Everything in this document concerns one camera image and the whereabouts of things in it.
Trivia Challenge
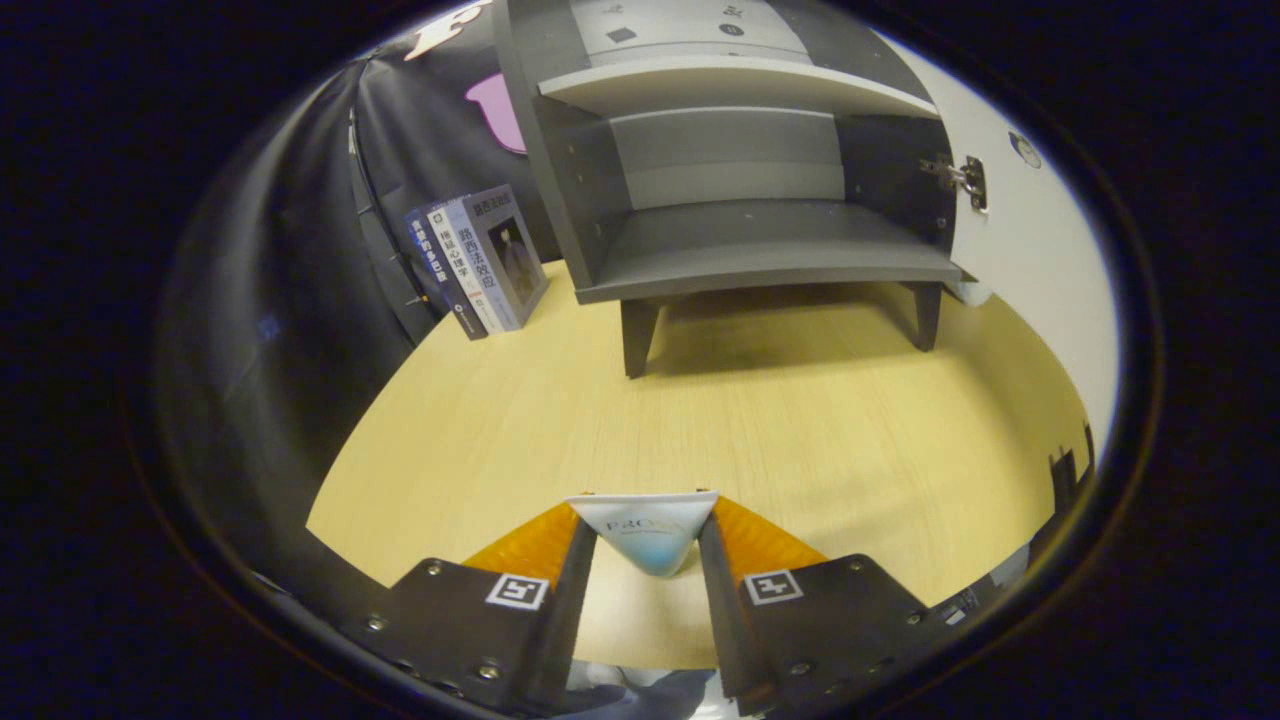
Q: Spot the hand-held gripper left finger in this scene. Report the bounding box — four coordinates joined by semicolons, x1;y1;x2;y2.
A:
340;500;598;716

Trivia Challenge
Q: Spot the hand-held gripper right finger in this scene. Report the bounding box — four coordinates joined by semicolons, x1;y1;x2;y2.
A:
697;493;938;716

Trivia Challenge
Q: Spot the white and blue tube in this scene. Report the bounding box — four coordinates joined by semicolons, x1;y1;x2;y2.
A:
565;490;719;579

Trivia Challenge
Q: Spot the person's grey clothing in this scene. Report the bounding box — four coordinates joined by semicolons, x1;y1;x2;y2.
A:
565;660;741;720

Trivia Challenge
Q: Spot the grey flat object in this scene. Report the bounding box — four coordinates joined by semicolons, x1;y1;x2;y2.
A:
935;585;1006;626

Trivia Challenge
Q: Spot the grey book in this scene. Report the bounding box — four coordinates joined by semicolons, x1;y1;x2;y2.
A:
445;185;549;331

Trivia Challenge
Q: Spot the white book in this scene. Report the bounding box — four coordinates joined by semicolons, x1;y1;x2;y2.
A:
425;198;506;336

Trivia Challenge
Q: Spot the grey cabinet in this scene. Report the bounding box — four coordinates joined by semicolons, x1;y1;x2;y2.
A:
493;0;963;379

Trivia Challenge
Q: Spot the black backdrop cloth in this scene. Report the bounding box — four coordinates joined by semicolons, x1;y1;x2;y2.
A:
160;0;581;601

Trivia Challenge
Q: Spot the black backdrop stand pole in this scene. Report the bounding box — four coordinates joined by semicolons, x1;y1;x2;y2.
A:
345;105;441;346

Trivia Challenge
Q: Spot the metal door hinge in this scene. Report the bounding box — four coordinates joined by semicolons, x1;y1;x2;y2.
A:
920;155;989;213

